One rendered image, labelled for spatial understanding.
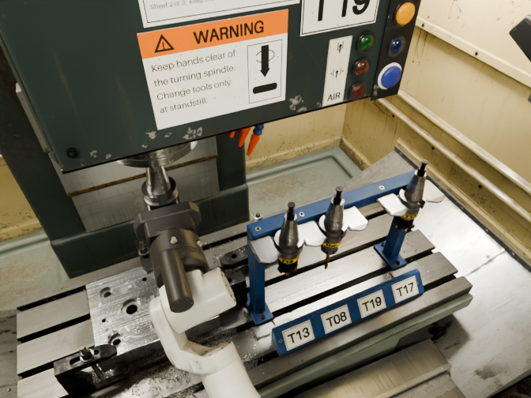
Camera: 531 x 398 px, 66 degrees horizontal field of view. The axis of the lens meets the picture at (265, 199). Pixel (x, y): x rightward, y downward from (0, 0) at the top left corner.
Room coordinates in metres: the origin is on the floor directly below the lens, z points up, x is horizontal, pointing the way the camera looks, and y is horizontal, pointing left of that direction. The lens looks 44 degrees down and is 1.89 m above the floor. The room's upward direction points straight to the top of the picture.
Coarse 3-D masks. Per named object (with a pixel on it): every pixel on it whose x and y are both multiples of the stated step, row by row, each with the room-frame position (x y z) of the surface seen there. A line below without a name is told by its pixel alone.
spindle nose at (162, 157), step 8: (184, 144) 0.52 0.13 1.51; (192, 144) 0.54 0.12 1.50; (152, 152) 0.49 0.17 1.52; (160, 152) 0.49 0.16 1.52; (168, 152) 0.50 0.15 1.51; (176, 152) 0.51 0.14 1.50; (184, 152) 0.52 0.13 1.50; (120, 160) 0.50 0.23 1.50; (128, 160) 0.49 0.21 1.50; (136, 160) 0.49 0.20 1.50; (144, 160) 0.49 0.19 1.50; (152, 160) 0.49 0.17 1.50; (160, 160) 0.50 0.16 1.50; (168, 160) 0.50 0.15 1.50
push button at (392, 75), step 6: (390, 66) 0.50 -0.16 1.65; (396, 66) 0.50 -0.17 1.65; (384, 72) 0.49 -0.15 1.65; (390, 72) 0.49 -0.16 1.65; (396, 72) 0.49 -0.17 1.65; (384, 78) 0.49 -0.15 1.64; (390, 78) 0.49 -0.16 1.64; (396, 78) 0.50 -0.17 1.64; (384, 84) 0.49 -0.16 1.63; (390, 84) 0.49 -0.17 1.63
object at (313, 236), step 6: (306, 222) 0.63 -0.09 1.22; (312, 222) 0.63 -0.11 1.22; (300, 228) 0.61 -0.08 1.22; (306, 228) 0.61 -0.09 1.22; (312, 228) 0.61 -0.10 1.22; (318, 228) 0.61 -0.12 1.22; (306, 234) 0.59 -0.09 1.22; (312, 234) 0.59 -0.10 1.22; (318, 234) 0.59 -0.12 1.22; (324, 234) 0.59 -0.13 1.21; (306, 240) 0.57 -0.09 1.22; (312, 240) 0.57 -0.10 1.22; (318, 240) 0.58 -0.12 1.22; (324, 240) 0.58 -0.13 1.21
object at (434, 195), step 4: (428, 180) 0.77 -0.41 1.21; (428, 184) 0.76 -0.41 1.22; (432, 184) 0.76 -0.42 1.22; (424, 188) 0.74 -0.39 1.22; (428, 188) 0.74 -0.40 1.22; (432, 188) 0.74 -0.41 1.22; (436, 188) 0.74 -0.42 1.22; (424, 192) 0.73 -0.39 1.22; (428, 192) 0.73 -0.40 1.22; (432, 192) 0.73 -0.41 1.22; (436, 192) 0.73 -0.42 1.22; (440, 192) 0.73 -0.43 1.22; (428, 196) 0.71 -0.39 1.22; (432, 196) 0.71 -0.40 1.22; (436, 196) 0.71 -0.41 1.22; (440, 196) 0.71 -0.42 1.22; (444, 196) 0.72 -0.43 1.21; (428, 200) 0.70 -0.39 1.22; (432, 200) 0.70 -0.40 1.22; (436, 200) 0.70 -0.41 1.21; (440, 200) 0.70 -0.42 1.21
